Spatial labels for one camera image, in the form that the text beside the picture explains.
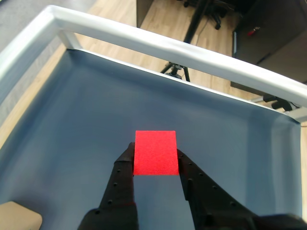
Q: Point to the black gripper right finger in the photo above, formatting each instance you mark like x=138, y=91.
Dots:
x=208, y=201

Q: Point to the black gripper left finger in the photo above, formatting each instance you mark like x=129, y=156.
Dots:
x=117, y=191

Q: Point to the red cube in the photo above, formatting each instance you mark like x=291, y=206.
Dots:
x=156, y=153

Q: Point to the beige box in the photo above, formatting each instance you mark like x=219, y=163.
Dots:
x=16, y=218

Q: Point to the black clamp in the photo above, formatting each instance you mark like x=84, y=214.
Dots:
x=278, y=104

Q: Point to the black tripod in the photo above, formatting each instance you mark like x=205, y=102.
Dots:
x=176, y=69

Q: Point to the red key tag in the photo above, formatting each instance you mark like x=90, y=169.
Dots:
x=253, y=31

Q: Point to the black office chair base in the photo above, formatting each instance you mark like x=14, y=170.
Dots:
x=217, y=16

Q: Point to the dark wooden cabinet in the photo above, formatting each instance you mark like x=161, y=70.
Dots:
x=275, y=28

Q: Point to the silver metal table frame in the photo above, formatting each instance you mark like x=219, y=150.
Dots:
x=144, y=40

